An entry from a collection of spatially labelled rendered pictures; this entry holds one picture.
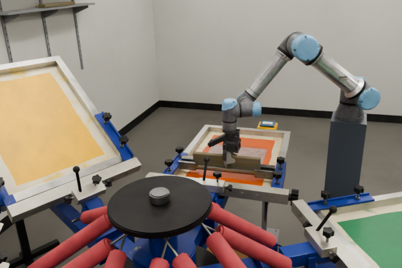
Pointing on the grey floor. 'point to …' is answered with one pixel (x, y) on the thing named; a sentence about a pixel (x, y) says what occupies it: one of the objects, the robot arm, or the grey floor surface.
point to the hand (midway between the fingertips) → (226, 164)
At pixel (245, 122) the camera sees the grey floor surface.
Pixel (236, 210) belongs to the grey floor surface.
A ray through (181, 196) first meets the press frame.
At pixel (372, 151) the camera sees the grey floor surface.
